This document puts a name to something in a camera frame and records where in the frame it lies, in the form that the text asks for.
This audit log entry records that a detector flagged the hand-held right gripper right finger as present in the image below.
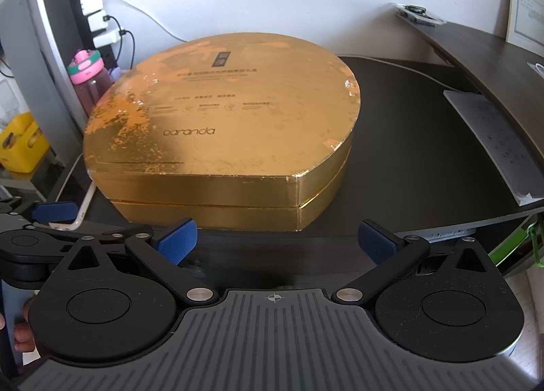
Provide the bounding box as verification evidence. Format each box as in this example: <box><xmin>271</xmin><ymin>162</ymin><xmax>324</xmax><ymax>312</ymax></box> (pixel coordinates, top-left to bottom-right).
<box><xmin>331</xmin><ymin>219</ymin><xmax>497</xmax><ymax>304</ymax></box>

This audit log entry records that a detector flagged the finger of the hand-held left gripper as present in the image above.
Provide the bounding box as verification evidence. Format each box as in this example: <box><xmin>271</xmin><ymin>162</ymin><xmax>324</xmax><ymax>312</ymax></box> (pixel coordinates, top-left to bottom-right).
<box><xmin>25</xmin><ymin>223</ymin><xmax>154</xmax><ymax>248</ymax></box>
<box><xmin>31</xmin><ymin>201</ymin><xmax>78</xmax><ymax>224</ymax></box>

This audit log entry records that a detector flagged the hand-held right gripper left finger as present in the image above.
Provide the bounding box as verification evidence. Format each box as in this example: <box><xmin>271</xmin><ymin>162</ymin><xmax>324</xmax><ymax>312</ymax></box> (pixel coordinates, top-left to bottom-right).
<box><xmin>59</xmin><ymin>218</ymin><xmax>218</xmax><ymax>304</ymax></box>

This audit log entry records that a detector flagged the gold gift box base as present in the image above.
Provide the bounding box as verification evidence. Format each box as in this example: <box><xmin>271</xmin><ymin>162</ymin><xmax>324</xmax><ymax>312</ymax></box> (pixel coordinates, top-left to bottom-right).
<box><xmin>109</xmin><ymin>153</ymin><xmax>353</xmax><ymax>233</ymax></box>

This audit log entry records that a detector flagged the gold gift box lid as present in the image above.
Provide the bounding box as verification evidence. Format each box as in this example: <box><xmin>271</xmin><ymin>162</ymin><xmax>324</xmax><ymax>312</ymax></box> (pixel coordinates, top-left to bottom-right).
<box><xmin>83</xmin><ymin>32</ymin><xmax>363</xmax><ymax>208</ymax></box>

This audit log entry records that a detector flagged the person's left hand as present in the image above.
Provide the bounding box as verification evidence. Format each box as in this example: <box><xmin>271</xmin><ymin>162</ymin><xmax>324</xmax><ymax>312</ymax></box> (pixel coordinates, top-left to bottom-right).
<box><xmin>0</xmin><ymin>301</ymin><xmax>35</xmax><ymax>353</ymax></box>

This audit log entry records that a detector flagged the white-cased smartphone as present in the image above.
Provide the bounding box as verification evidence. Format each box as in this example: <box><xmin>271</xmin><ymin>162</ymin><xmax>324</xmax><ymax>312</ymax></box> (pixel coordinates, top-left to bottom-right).
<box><xmin>51</xmin><ymin>182</ymin><xmax>99</xmax><ymax>232</ymax></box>

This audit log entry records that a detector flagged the yellow plastic crate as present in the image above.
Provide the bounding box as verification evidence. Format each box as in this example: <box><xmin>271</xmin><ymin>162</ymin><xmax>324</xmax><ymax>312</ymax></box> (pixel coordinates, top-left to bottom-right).
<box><xmin>0</xmin><ymin>113</ymin><xmax>51</xmax><ymax>173</ymax></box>

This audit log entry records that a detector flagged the dark wooden desk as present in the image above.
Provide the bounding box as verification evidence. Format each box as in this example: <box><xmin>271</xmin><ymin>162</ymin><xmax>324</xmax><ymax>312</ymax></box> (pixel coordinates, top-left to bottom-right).
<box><xmin>47</xmin><ymin>55</ymin><xmax>544</xmax><ymax>290</ymax></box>

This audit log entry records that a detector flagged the pink water bottle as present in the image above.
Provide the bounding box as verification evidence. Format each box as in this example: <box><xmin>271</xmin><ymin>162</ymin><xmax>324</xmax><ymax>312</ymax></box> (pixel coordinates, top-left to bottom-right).
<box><xmin>67</xmin><ymin>49</ymin><xmax>113</xmax><ymax>120</ymax></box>

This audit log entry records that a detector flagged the grey paper pad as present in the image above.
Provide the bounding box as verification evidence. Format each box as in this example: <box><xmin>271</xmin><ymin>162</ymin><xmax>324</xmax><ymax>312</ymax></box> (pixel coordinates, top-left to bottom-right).
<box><xmin>443</xmin><ymin>90</ymin><xmax>544</xmax><ymax>207</ymax></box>

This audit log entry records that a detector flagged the silver monitor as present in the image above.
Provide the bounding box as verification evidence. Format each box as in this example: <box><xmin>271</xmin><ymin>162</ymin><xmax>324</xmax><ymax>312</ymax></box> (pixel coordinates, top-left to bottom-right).
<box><xmin>0</xmin><ymin>0</ymin><xmax>86</xmax><ymax>132</ymax></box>

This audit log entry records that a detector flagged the dark curved shelf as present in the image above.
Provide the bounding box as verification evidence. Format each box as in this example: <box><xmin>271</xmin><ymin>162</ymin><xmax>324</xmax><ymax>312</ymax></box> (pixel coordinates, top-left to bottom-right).
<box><xmin>391</xmin><ymin>2</ymin><xmax>544</xmax><ymax>188</ymax></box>

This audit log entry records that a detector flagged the silver ashtray object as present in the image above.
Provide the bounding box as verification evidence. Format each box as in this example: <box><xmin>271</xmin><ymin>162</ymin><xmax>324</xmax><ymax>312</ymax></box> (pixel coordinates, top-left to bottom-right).
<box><xmin>395</xmin><ymin>2</ymin><xmax>448</xmax><ymax>28</ymax></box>

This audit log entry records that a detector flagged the green strap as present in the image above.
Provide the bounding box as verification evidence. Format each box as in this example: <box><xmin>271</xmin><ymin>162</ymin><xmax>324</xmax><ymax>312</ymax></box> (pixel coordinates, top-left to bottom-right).
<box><xmin>489</xmin><ymin>221</ymin><xmax>544</xmax><ymax>277</ymax></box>

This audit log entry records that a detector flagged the black charging cable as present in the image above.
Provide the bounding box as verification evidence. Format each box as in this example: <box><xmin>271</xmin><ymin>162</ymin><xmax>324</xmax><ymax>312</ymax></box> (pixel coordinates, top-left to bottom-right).
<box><xmin>121</xmin><ymin>30</ymin><xmax>137</xmax><ymax>71</ymax></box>
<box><xmin>104</xmin><ymin>15</ymin><xmax>126</xmax><ymax>35</ymax></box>

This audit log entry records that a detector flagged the white charging cable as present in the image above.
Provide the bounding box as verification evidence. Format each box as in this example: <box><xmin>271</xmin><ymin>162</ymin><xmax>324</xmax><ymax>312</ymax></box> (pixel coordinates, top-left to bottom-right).
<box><xmin>102</xmin><ymin>0</ymin><xmax>188</xmax><ymax>42</ymax></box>

